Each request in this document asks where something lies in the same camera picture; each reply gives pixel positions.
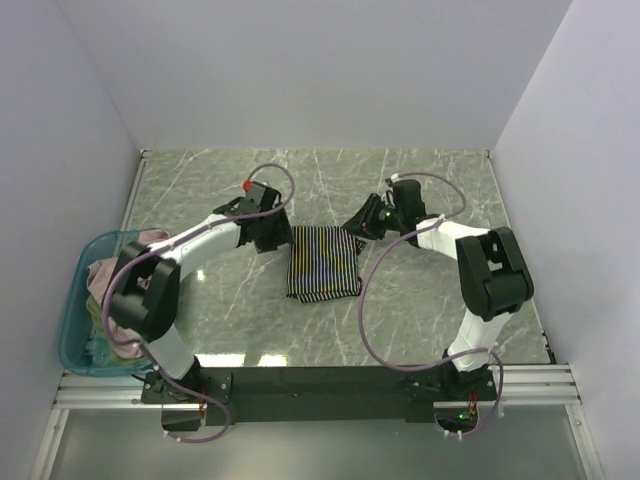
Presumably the pink tank top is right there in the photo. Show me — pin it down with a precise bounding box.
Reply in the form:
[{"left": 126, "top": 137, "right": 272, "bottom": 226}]
[{"left": 86, "top": 257, "right": 142, "bottom": 356}]

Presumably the purple cable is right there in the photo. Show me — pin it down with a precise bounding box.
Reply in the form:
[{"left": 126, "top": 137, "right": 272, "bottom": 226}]
[
  {"left": 357, "top": 171, "right": 504, "bottom": 442},
  {"left": 102, "top": 163, "right": 296, "bottom": 445}
]

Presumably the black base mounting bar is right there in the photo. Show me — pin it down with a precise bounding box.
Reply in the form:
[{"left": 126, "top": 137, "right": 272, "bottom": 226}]
[{"left": 141, "top": 366, "right": 500, "bottom": 431}]

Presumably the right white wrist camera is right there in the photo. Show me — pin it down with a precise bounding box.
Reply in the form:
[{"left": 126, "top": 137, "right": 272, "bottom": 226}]
[{"left": 384, "top": 174, "right": 403, "bottom": 205}]

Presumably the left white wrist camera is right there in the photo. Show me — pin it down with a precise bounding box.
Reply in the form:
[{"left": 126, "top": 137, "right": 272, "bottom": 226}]
[{"left": 242, "top": 179, "right": 265, "bottom": 197}]

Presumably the green tank top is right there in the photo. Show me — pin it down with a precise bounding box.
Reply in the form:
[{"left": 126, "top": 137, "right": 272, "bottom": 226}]
[{"left": 86, "top": 296, "right": 144, "bottom": 366}]

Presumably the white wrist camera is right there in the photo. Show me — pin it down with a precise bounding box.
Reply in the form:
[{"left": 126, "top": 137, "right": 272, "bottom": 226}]
[
  {"left": 384, "top": 174, "right": 403, "bottom": 205},
  {"left": 242, "top": 179, "right": 265, "bottom": 197}
]

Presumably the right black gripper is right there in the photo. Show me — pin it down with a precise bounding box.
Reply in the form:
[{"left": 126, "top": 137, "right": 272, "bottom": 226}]
[{"left": 342, "top": 193, "right": 404, "bottom": 241}]

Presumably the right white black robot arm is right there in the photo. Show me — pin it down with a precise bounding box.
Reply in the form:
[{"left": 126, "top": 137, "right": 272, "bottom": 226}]
[{"left": 343, "top": 175, "right": 534, "bottom": 399}]

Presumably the teal plastic laundry basket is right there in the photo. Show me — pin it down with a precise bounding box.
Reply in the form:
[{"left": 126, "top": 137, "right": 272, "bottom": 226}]
[{"left": 58, "top": 229, "right": 170, "bottom": 377}]

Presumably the black white striped tank top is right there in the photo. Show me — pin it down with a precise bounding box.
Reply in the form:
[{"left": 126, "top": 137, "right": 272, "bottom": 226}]
[{"left": 286, "top": 225, "right": 366, "bottom": 303}]

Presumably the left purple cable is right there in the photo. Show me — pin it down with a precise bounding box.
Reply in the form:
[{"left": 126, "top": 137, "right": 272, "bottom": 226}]
[{"left": 102, "top": 163, "right": 296, "bottom": 445}]

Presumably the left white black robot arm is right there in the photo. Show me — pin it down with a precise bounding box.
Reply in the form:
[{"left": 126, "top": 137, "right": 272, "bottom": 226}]
[{"left": 102, "top": 180, "right": 293, "bottom": 402}]

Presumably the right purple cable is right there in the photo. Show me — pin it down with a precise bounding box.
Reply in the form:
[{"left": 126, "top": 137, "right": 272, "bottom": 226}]
[{"left": 357, "top": 171, "right": 504, "bottom": 442}]

